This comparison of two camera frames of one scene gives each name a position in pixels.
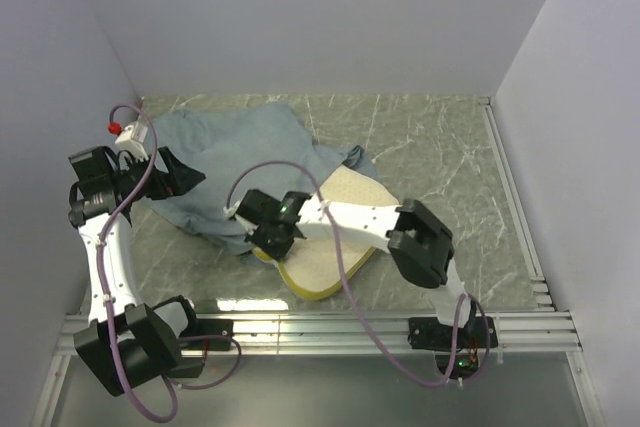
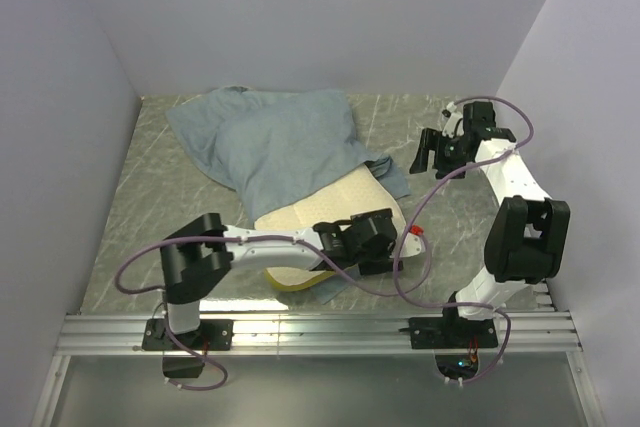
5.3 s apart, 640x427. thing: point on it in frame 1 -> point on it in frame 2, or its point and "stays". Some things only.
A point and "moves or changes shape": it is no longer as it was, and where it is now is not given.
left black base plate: (208, 327) stays
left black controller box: (188, 367) stays
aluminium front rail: (520, 332) stays
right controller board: (464, 365) stays
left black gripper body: (160, 186) -> (375, 261)
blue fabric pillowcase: (219, 140) moves or changes shape
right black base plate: (428, 333) stays
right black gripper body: (271, 243) -> (451, 156)
